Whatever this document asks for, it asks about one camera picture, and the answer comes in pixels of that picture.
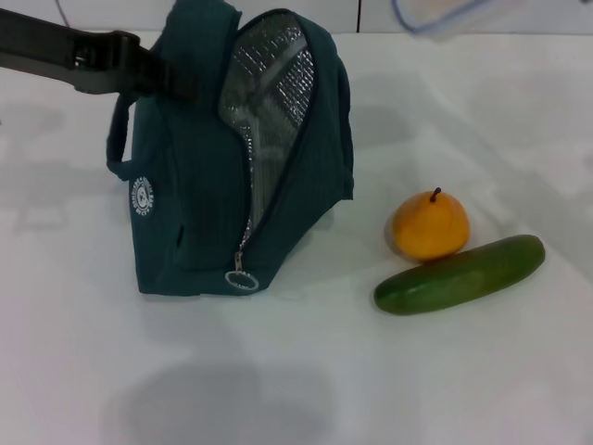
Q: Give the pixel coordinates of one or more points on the orange pear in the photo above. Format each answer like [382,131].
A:
[431,232]

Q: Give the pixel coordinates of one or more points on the dark teal insulated lunch bag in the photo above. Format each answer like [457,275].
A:
[194,194]

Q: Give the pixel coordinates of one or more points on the clear lunch box blue rim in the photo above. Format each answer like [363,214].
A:
[440,16]

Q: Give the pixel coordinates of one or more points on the green cucumber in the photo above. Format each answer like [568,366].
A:
[458,278]

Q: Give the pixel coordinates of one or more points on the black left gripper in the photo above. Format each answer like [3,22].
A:
[37,41]

